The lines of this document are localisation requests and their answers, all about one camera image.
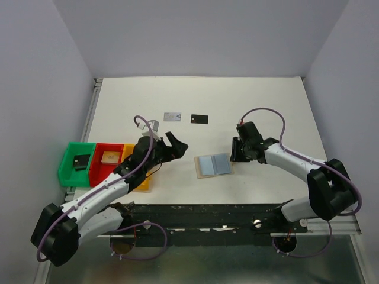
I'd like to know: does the front aluminium rail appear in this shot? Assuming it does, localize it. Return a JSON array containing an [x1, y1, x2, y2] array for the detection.
[[303, 215, 361, 235]]

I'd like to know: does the tan card in red bin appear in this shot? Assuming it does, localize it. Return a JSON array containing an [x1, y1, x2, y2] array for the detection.
[[101, 151, 120, 164]]

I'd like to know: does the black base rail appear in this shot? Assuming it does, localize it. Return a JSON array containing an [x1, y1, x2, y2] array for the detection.
[[110, 202, 307, 247]]

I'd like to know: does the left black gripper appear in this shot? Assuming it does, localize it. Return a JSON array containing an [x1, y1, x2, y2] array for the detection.
[[144, 132, 188, 173]]

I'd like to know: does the beige card holder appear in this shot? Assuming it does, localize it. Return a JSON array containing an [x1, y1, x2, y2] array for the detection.
[[194, 153, 234, 179]]

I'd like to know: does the black card in green bin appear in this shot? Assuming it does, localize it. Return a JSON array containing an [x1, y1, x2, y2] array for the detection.
[[73, 154, 91, 172]]

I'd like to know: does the red plastic bin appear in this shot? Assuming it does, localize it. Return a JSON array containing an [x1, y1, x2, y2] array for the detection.
[[89, 143, 124, 187]]

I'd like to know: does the green plastic bin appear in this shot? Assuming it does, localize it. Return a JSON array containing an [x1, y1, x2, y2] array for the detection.
[[58, 142, 96, 187]]

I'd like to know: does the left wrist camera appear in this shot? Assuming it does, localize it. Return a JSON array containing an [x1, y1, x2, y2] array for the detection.
[[142, 120, 159, 137]]

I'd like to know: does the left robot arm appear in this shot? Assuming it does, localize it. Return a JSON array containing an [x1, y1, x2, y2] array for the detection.
[[31, 132, 188, 266]]

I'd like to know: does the aluminium side rail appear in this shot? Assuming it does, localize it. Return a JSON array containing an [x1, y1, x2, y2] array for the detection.
[[80, 78, 104, 143]]

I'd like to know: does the black VIP card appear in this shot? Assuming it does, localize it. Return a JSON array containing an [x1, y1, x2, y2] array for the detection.
[[191, 114, 209, 125]]

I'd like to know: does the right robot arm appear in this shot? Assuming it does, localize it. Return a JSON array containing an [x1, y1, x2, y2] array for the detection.
[[230, 122, 358, 232]]

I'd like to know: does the yellow plastic bin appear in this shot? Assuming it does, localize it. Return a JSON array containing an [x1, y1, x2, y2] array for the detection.
[[121, 144, 150, 192]]

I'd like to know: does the light blue VIP card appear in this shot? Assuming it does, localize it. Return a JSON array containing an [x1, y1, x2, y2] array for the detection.
[[163, 112, 181, 122]]

